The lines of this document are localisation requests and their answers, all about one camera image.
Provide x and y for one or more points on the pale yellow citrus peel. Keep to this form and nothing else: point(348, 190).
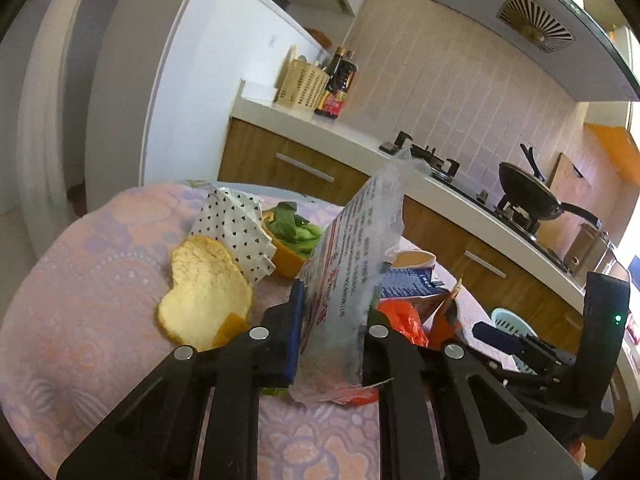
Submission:
point(207, 286)

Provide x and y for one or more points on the range hood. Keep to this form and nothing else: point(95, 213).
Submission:
point(563, 39)

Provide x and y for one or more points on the orange snack wrapper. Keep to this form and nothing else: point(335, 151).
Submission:
point(445, 323)

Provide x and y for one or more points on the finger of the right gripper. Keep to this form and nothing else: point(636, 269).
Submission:
point(515, 345)

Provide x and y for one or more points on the polka dot paper napkin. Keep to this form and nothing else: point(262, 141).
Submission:
point(234, 219)

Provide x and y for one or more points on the red plastic bag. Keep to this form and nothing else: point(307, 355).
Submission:
point(405, 319)

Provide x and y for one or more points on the wooden cutting board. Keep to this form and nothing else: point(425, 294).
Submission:
point(568, 185)

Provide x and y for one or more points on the dark soy sauce bottle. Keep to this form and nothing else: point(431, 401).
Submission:
point(342, 71)

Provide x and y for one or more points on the beige plastic utensil basket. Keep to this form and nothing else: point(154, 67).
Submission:
point(301, 84)

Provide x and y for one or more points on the steel thermos kettle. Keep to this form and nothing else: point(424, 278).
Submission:
point(586, 252)

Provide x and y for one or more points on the clear printed plastic bag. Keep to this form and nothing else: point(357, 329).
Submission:
point(342, 280)

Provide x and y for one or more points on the blue white milk carton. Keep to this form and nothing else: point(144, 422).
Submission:
point(406, 283)

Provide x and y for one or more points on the white refrigerator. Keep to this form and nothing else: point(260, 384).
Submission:
point(166, 78)

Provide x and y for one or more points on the green bok choy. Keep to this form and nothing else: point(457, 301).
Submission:
point(292, 230)

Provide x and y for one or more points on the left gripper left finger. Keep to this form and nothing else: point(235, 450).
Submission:
point(196, 413)

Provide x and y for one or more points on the pink floral tablecloth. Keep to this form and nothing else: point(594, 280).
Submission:
point(82, 332)

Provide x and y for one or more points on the light blue trash basket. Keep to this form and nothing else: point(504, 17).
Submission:
point(510, 323)

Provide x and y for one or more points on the red white paper cup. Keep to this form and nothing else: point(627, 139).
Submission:
point(414, 259)

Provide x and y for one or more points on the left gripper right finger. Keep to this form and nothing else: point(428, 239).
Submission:
point(444, 416)

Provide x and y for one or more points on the black gas stove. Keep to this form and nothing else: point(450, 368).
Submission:
point(446, 171)

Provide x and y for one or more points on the black frying pan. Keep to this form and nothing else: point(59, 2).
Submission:
point(528, 190)

